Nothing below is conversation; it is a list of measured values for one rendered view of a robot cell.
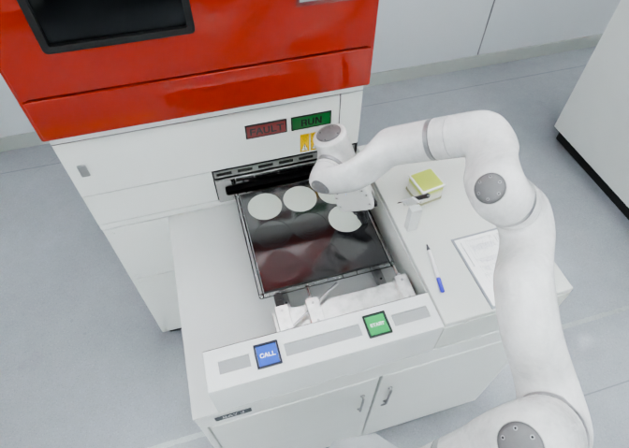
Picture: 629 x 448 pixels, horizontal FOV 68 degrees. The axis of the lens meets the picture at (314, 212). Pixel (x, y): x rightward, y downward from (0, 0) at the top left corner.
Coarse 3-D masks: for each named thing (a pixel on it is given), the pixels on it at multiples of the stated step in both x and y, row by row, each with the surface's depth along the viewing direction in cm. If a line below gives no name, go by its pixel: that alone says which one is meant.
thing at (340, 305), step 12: (372, 288) 124; (384, 288) 124; (324, 300) 122; (336, 300) 122; (348, 300) 122; (360, 300) 122; (372, 300) 122; (384, 300) 122; (300, 312) 119; (324, 312) 119; (336, 312) 119; (348, 312) 120; (276, 324) 117; (300, 324) 118
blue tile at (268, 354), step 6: (258, 348) 105; (264, 348) 105; (270, 348) 105; (276, 348) 105; (258, 354) 104; (264, 354) 104; (270, 354) 104; (276, 354) 104; (258, 360) 103; (264, 360) 103; (270, 360) 103; (276, 360) 103
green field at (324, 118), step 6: (318, 114) 131; (324, 114) 132; (294, 120) 130; (300, 120) 131; (306, 120) 132; (312, 120) 132; (318, 120) 133; (324, 120) 133; (294, 126) 132; (300, 126) 133; (306, 126) 133
